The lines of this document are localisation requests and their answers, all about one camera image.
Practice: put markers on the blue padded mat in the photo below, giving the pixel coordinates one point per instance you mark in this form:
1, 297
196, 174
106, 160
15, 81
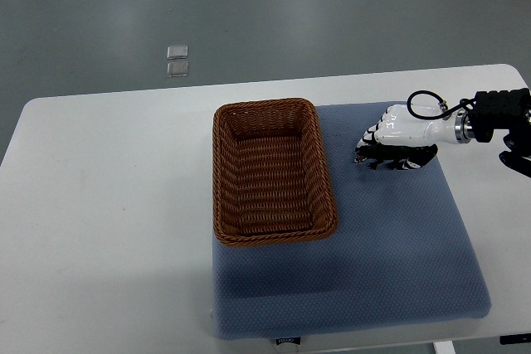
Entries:
400, 254

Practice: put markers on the dark toy crocodile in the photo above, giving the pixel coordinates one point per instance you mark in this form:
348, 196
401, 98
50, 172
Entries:
379, 153

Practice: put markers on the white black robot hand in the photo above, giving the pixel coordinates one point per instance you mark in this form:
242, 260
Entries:
422, 129

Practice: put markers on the black table control panel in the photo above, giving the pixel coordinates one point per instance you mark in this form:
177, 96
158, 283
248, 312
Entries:
515, 339

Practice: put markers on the lower floor socket plate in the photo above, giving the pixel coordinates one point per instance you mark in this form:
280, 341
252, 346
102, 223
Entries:
177, 69

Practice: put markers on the upper floor socket plate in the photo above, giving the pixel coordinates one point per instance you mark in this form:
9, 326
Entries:
177, 52

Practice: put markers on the brown wicker basket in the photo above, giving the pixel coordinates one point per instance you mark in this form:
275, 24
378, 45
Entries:
270, 176

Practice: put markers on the floor socket plate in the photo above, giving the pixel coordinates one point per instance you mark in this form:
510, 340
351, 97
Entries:
177, 69
177, 52

